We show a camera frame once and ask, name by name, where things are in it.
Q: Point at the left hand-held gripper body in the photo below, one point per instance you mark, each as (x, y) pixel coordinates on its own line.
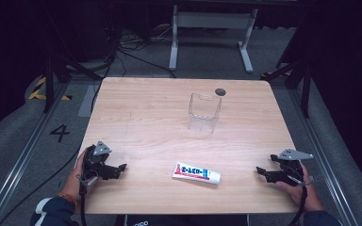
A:
(96, 163)

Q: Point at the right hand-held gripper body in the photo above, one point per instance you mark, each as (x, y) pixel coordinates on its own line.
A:
(290, 164)

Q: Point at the person's left hand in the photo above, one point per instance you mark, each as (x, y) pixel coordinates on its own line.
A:
(73, 185)

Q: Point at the person's right hand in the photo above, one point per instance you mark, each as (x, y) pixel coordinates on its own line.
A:
(306, 194)

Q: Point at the white toothpaste tube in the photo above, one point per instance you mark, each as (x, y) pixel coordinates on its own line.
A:
(196, 173)

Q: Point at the clear plastic container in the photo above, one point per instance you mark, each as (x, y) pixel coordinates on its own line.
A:
(204, 112)

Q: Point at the yellow black floor tape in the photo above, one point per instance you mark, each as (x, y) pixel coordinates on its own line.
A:
(42, 92)

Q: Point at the black tripod stand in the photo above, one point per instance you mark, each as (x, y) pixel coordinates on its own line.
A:
(55, 72)
(297, 75)

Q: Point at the grey round table grommet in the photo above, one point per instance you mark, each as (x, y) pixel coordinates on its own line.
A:
(220, 92)

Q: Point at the metal floor rail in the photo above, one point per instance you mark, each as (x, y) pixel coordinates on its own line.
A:
(320, 150)
(19, 163)

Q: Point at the white metal desk frame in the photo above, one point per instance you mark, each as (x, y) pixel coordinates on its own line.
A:
(212, 20)

